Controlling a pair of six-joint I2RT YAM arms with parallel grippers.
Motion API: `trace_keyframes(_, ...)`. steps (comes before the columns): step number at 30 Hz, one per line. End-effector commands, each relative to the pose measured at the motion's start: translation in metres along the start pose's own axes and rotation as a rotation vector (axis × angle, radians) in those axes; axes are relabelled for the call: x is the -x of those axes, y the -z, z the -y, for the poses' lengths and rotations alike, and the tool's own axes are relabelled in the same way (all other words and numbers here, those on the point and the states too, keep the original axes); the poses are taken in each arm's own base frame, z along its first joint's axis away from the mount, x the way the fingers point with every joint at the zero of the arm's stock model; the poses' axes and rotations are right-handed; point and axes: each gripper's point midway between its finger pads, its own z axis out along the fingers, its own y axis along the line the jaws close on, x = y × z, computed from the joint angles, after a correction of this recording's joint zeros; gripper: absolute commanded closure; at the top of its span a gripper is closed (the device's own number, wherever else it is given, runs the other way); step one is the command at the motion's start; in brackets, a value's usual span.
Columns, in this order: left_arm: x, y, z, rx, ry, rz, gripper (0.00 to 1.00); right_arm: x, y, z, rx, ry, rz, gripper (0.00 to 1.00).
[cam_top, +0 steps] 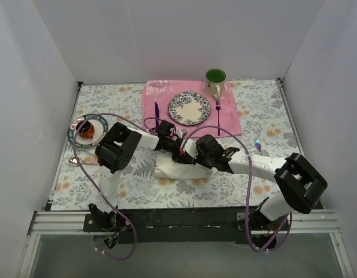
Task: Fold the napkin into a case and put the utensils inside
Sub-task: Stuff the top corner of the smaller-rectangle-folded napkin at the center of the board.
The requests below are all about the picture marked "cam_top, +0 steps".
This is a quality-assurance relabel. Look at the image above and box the white cloth napkin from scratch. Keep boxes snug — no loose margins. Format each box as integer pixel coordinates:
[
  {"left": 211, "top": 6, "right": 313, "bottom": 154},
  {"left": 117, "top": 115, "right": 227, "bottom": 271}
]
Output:
[{"left": 154, "top": 153, "right": 212, "bottom": 180}]

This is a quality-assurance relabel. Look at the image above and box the iridescent blue fork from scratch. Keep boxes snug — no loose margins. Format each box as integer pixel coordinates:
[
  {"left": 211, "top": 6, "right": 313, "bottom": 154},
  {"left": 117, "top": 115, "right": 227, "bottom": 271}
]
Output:
[{"left": 254, "top": 137, "right": 261, "bottom": 153}]

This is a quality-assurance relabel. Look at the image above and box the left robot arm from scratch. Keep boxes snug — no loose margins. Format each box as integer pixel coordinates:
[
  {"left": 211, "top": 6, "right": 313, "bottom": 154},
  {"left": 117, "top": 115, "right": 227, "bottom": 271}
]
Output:
[{"left": 89, "top": 120, "right": 183, "bottom": 232}]

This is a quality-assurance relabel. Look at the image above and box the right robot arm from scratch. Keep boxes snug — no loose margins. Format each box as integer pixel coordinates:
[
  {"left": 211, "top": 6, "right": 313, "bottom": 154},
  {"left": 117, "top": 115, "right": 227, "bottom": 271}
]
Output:
[{"left": 172, "top": 135, "right": 327, "bottom": 231}]

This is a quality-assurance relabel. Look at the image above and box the cream mug green inside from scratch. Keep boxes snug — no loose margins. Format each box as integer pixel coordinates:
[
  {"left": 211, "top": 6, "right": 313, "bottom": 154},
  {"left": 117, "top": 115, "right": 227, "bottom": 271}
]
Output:
[{"left": 204, "top": 68, "right": 227, "bottom": 100}]

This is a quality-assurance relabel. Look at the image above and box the purple knife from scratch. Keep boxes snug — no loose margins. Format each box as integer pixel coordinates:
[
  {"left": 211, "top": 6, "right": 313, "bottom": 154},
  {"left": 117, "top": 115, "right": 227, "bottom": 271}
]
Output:
[{"left": 154, "top": 102, "right": 160, "bottom": 128}]

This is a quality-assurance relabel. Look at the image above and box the blue floral plate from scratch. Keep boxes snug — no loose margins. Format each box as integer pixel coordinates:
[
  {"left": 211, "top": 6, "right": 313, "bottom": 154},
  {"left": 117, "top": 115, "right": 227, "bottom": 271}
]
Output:
[{"left": 167, "top": 92, "right": 211, "bottom": 126}]

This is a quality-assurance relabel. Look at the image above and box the pink satin placemat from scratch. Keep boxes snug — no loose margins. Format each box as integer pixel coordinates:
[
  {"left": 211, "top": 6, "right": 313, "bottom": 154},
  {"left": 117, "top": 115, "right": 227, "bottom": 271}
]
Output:
[{"left": 142, "top": 80, "right": 242, "bottom": 136}]

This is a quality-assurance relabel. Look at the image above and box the purple fork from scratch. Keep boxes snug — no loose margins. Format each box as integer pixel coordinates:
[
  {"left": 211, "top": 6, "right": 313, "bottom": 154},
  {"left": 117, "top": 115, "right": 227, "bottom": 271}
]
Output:
[{"left": 216, "top": 99, "right": 221, "bottom": 136}]

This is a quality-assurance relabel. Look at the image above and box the floral patterned tablecloth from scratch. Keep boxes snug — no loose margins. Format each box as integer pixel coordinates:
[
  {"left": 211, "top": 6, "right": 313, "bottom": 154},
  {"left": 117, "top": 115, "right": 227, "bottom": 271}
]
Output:
[{"left": 50, "top": 80, "right": 299, "bottom": 211}]

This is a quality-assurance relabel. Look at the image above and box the teal rimmed saucer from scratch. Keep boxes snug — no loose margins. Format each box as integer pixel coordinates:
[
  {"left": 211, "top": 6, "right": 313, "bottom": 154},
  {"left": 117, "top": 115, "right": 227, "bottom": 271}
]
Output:
[{"left": 67, "top": 114, "right": 108, "bottom": 148}]

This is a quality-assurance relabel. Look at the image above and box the orange brown small cup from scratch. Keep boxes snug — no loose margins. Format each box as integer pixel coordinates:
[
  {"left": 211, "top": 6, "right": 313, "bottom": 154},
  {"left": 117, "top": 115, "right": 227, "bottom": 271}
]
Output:
[{"left": 75, "top": 122, "right": 95, "bottom": 139}]

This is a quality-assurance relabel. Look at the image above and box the rose gold spoon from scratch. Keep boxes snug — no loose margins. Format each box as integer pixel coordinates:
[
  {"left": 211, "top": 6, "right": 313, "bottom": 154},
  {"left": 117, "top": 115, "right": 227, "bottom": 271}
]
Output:
[{"left": 68, "top": 157, "right": 98, "bottom": 166}]

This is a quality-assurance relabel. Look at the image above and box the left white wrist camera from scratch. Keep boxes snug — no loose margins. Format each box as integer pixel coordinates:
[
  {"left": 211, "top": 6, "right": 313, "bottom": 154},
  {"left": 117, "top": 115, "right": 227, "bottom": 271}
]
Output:
[{"left": 177, "top": 129, "right": 188, "bottom": 139}]

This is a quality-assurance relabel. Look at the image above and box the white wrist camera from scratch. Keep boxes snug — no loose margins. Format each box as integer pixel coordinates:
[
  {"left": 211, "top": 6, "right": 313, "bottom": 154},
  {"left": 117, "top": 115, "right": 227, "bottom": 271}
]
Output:
[
  {"left": 180, "top": 139, "right": 198, "bottom": 159},
  {"left": 177, "top": 129, "right": 188, "bottom": 139}
]

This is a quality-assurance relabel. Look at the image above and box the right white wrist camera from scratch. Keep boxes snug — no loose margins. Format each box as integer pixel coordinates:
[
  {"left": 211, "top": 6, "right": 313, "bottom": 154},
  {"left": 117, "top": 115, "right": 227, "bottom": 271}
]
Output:
[{"left": 180, "top": 139, "right": 198, "bottom": 159}]

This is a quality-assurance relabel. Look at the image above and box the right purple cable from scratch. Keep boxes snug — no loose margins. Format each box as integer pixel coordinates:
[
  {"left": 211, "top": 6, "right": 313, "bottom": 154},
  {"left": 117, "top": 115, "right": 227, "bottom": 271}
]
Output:
[{"left": 180, "top": 126, "right": 292, "bottom": 252}]

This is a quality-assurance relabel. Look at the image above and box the purple cable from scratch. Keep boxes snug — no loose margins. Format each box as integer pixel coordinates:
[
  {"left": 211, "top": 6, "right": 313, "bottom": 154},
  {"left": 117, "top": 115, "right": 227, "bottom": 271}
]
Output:
[
  {"left": 180, "top": 126, "right": 292, "bottom": 252},
  {"left": 72, "top": 112, "right": 167, "bottom": 260}
]

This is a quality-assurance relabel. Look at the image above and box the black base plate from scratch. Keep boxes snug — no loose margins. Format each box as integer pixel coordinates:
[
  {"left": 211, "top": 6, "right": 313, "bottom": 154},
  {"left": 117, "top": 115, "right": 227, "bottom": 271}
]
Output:
[{"left": 82, "top": 207, "right": 294, "bottom": 246}]

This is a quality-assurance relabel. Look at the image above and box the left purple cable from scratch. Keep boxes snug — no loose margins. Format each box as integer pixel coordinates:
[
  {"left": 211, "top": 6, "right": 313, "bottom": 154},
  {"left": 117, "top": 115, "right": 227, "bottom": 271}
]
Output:
[{"left": 72, "top": 112, "right": 167, "bottom": 260}]

